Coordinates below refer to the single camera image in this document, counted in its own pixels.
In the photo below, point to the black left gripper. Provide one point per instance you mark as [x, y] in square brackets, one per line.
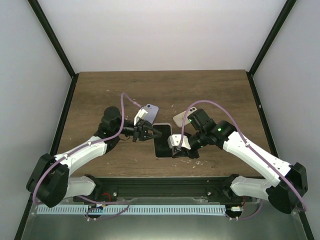
[141, 131]

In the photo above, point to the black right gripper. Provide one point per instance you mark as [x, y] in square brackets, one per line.
[185, 152]

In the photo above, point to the pink phone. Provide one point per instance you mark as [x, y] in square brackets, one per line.
[161, 146]

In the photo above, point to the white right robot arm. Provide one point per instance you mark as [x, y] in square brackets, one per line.
[283, 184]

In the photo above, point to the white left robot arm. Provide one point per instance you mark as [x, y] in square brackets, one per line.
[51, 180]

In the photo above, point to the lilac phone case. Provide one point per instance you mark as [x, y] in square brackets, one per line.
[152, 111]

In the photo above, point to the beige phone case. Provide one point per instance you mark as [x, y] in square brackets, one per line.
[178, 119]

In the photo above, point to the grey metal front plate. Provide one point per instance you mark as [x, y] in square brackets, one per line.
[258, 222]

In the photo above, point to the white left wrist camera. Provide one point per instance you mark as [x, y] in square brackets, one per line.
[141, 114]

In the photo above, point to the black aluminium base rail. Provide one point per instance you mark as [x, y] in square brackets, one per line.
[212, 189]

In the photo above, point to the black right table edge rail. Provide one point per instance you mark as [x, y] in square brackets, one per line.
[302, 216]

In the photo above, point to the black table edge rail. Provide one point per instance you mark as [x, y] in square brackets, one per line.
[53, 150]
[302, 216]

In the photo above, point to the light blue slotted cable duct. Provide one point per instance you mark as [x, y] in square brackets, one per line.
[68, 209]

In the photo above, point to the black left table edge rail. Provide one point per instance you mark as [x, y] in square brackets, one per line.
[53, 150]

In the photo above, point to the black left frame post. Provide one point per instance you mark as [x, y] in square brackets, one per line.
[43, 20]

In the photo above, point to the black frame post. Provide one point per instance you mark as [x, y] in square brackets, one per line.
[43, 20]
[280, 20]

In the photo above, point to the black right frame post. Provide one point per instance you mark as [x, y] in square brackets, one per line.
[280, 20]

